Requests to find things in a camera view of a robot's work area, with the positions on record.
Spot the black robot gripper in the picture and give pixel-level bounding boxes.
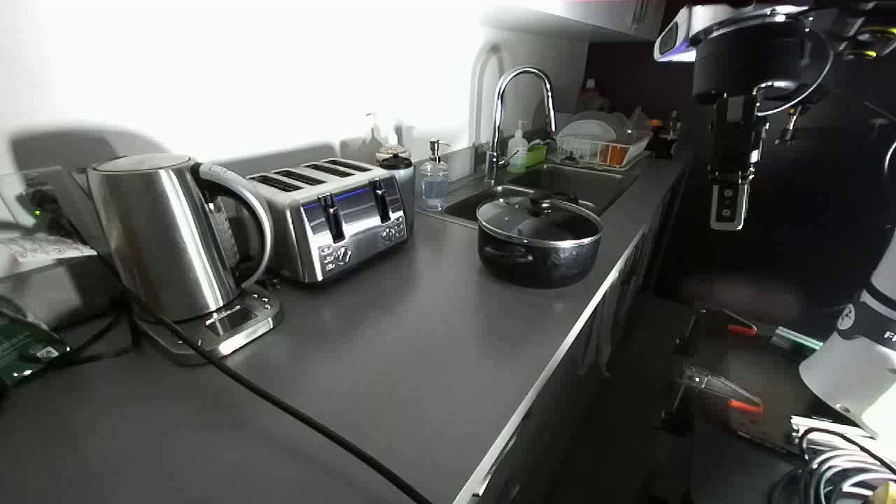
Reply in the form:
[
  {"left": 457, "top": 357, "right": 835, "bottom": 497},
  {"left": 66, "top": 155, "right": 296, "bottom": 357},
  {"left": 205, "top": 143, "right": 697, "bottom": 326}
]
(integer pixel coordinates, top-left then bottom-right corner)
[{"left": 692, "top": 35, "right": 805, "bottom": 231}]

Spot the large steel pot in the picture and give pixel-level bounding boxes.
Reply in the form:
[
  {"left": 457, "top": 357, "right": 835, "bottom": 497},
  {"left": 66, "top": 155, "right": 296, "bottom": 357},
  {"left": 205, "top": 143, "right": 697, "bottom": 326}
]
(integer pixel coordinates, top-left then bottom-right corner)
[{"left": 472, "top": 186, "right": 605, "bottom": 245}]

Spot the black cooking pot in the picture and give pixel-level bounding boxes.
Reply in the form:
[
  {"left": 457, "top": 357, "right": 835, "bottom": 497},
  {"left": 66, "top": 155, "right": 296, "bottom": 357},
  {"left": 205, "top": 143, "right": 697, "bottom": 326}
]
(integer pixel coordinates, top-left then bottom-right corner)
[{"left": 472, "top": 189, "right": 605, "bottom": 291}]

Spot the small jar with black lid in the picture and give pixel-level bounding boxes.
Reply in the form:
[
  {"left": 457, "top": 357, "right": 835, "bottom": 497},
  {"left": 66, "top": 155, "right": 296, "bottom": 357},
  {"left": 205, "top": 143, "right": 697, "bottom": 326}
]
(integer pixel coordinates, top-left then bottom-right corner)
[{"left": 374, "top": 151, "right": 420, "bottom": 204}]

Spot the dark bottle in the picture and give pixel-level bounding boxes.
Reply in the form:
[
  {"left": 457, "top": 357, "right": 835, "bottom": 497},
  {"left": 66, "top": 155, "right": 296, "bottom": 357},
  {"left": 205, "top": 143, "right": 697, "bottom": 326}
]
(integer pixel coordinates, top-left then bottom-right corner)
[{"left": 648, "top": 109, "right": 679, "bottom": 161}]

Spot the dish drying rack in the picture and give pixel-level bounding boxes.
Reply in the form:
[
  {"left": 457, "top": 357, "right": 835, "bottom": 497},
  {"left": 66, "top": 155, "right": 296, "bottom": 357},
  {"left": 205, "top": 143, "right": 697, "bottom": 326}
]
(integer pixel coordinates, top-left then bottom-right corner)
[{"left": 552, "top": 109, "right": 654, "bottom": 175}]

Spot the orange cup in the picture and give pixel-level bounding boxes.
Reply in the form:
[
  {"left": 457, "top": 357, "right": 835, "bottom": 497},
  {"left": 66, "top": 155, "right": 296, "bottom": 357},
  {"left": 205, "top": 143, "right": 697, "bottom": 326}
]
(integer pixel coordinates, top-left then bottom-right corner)
[{"left": 598, "top": 136, "right": 629, "bottom": 171}]

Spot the dark kitchen sink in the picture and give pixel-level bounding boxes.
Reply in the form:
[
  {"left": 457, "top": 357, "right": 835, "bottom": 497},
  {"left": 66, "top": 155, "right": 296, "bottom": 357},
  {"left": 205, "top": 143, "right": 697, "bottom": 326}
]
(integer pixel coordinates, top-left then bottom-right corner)
[{"left": 440, "top": 161, "right": 648, "bottom": 227}]

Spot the white plate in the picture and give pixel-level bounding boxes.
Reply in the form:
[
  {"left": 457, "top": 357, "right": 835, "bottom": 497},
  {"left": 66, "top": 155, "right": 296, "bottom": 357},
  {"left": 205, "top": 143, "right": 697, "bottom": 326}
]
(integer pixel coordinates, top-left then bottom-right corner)
[{"left": 556, "top": 111, "right": 616, "bottom": 158}]

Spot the green sponge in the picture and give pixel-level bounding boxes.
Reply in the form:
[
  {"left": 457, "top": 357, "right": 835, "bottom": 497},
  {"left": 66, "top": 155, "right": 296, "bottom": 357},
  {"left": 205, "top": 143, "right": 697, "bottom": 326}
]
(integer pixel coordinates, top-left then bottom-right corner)
[{"left": 527, "top": 136, "right": 555, "bottom": 171}]

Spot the green dish soap bottle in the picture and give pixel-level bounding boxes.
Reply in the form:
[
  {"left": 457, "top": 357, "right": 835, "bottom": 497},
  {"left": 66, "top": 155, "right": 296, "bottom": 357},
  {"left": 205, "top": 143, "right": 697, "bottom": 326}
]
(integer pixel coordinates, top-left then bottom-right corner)
[{"left": 504, "top": 119, "right": 532, "bottom": 179}]

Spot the chrome arched kitchen faucet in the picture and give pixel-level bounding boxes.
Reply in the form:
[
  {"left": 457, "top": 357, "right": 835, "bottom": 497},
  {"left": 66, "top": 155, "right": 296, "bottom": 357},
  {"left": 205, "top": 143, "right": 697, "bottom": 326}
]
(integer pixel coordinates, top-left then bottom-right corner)
[{"left": 482, "top": 63, "right": 560, "bottom": 185}]

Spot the clear pump soap bottle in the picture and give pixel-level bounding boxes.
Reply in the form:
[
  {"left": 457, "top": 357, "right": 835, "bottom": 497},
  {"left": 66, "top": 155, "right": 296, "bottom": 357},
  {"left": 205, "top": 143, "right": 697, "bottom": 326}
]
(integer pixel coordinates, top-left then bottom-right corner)
[{"left": 416, "top": 136, "right": 454, "bottom": 211}]

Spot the stainless steel four-slot toaster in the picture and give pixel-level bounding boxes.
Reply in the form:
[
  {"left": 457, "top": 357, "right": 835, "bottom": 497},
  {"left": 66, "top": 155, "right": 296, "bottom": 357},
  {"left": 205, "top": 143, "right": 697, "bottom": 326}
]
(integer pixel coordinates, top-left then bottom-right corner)
[{"left": 242, "top": 154, "right": 413, "bottom": 284}]

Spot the kettle power base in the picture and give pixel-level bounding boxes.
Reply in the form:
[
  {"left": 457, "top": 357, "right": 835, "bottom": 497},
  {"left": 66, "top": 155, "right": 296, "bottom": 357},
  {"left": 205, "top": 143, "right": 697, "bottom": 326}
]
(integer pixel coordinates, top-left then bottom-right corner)
[{"left": 130, "top": 283, "right": 283, "bottom": 363}]

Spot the stainless steel electric kettle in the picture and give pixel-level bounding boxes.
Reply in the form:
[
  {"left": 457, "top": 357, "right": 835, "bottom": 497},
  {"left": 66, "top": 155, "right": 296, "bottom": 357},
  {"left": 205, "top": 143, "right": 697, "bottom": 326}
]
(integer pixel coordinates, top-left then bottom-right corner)
[{"left": 86, "top": 151, "right": 276, "bottom": 325}]

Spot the white plastic bag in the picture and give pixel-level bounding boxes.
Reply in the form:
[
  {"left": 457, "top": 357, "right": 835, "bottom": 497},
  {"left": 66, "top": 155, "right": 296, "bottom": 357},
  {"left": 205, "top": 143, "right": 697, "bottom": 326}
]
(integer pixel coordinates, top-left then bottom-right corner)
[{"left": 0, "top": 224, "right": 101, "bottom": 283}]

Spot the green snack packet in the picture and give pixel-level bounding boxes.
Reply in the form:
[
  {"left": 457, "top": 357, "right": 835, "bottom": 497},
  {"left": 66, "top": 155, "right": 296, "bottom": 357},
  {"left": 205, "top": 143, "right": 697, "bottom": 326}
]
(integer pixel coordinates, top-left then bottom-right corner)
[{"left": 0, "top": 308, "right": 72, "bottom": 391}]

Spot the orange handled clamp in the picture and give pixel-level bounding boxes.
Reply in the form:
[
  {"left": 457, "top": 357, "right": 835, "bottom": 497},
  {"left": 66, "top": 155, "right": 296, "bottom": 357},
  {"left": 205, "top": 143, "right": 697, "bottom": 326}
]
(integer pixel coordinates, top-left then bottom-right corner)
[
  {"left": 672, "top": 363, "right": 770, "bottom": 419},
  {"left": 682, "top": 305, "right": 826, "bottom": 357}
]

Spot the white cable bundle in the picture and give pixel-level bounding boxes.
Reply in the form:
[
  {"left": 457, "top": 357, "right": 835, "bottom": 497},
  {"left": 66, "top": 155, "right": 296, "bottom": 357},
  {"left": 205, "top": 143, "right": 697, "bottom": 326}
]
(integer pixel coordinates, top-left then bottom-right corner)
[{"left": 784, "top": 414, "right": 896, "bottom": 504}]

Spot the black power cable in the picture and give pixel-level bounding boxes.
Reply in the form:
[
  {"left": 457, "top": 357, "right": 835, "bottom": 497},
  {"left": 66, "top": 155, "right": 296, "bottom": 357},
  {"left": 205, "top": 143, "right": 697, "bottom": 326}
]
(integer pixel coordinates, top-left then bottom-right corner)
[{"left": 136, "top": 311, "right": 433, "bottom": 504}]

